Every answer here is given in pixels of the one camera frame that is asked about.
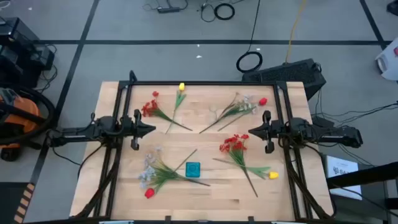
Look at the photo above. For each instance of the clear glass vase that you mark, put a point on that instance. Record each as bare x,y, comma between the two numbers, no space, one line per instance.
213,112

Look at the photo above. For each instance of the black electronics box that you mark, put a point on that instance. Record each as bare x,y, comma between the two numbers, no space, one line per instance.
18,65

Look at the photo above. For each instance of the black power strip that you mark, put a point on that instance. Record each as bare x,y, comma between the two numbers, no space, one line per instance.
168,9

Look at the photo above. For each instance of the large red blossom spray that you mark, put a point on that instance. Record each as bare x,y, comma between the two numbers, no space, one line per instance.
237,145

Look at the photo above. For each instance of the black computer tower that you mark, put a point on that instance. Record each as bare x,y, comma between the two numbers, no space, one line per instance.
15,31

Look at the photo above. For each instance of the black equipment foot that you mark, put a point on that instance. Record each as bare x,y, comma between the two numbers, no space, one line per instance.
394,6

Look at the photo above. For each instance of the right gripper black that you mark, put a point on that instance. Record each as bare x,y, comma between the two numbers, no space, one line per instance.
272,132

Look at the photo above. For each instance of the dark mat with hazard stripe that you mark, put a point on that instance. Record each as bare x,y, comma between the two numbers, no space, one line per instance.
9,202

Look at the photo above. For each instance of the small red blossom spray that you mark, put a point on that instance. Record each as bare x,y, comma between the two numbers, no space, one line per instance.
148,109

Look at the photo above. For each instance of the white artificial flower spray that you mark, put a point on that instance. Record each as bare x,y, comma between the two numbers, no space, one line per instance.
239,107
161,174

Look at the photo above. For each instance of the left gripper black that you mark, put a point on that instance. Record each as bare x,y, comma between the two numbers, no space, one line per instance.
132,127

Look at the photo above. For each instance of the black keyboard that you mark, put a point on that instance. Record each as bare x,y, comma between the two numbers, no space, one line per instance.
286,74

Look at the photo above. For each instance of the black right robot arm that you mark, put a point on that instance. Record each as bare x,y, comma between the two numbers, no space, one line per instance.
329,138

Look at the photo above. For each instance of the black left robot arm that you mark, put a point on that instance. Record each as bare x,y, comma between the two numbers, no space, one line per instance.
77,132

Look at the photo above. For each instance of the red artificial tulip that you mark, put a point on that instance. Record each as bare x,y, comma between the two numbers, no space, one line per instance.
149,193
263,101

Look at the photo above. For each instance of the yellow artificial tulip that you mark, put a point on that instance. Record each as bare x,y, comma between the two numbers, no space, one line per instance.
182,86
273,175

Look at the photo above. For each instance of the white plastic device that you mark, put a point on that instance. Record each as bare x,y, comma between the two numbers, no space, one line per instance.
388,62

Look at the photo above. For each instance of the white printed cardboard box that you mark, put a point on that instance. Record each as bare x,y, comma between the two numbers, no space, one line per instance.
345,161

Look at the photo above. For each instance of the black metal beam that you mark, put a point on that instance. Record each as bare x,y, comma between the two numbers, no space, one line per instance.
373,174

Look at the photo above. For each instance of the black metal table frame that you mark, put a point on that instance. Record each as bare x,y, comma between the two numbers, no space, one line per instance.
155,83

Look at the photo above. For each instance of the orange vacuum cleaner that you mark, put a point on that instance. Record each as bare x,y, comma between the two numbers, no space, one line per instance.
18,124
53,112

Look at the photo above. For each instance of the teal square vase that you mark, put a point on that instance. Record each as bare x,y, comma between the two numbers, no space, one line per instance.
192,170

